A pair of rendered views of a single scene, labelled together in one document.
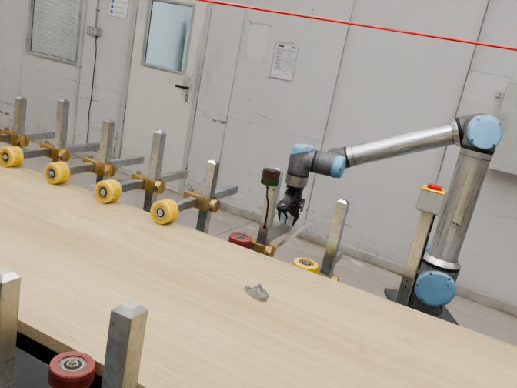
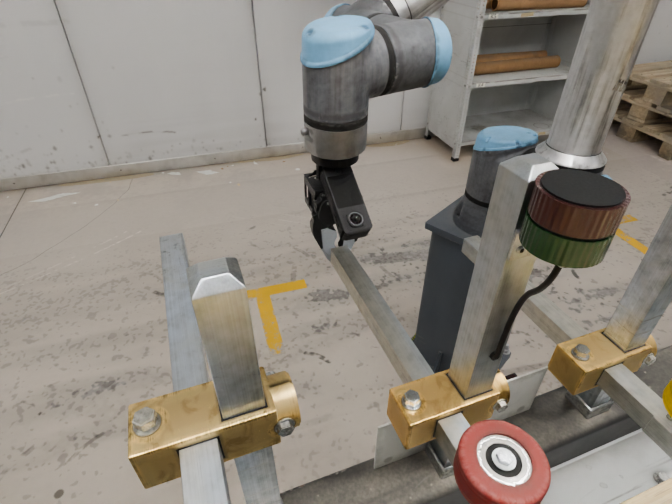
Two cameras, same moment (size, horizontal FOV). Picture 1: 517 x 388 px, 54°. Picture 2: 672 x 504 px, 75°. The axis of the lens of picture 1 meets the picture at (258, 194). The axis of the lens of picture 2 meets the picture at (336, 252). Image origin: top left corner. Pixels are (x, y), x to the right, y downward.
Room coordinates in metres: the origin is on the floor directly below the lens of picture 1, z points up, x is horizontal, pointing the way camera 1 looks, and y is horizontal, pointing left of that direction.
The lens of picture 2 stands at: (1.60, 0.28, 1.29)
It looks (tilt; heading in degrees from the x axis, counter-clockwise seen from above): 37 degrees down; 316
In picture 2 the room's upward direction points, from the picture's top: straight up
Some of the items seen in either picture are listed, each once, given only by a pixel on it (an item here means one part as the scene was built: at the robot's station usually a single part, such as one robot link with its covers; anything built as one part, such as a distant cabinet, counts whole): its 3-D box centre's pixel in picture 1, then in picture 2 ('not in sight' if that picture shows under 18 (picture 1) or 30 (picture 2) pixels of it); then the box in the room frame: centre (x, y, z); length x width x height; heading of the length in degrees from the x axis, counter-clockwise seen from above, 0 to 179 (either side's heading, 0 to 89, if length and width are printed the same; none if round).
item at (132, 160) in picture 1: (103, 164); not in sight; (2.07, 0.66, 0.95); 0.50 x 0.04 x 0.04; 157
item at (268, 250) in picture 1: (255, 247); (450, 403); (1.72, -0.03, 0.85); 0.14 x 0.06 x 0.05; 67
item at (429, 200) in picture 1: (431, 200); not in sight; (1.52, -0.52, 1.18); 0.07 x 0.07 x 0.08; 67
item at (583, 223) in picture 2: (271, 173); (576, 202); (1.67, -0.03, 1.13); 0.06 x 0.06 x 0.02
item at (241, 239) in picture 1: (238, 250); (491, 486); (1.64, 0.03, 0.85); 0.08 x 0.08 x 0.11
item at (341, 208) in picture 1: (327, 266); (630, 327); (1.62, -0.28, 0.87); 0.04 x 0.04 x 0.48; 67
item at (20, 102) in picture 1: (17, 149); not in sight; (2.22, 1.10, 0.90); 0.04 x 0.04 x 0.48; 67
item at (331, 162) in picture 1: (328, 164); (400, 55); (2.02, -0.25, 1.14); 0.12 x 0.12 x 0.09; 78
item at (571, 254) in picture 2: (269, 180); (565, 231); (1.67, -0.03, 1.11); 0.06 x 0.06 x 0.02
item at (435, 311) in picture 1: (422, 295); (489, 206); (2.07, -0.78, 0.65); 0.19 x 0.19 x 0.10
